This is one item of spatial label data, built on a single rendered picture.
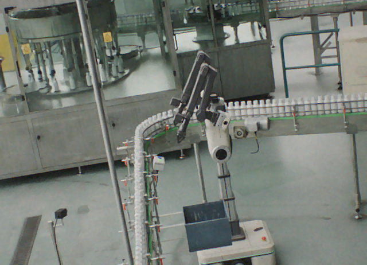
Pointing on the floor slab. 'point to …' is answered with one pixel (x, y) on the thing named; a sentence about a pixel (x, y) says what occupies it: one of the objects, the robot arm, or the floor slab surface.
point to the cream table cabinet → (353, 59)
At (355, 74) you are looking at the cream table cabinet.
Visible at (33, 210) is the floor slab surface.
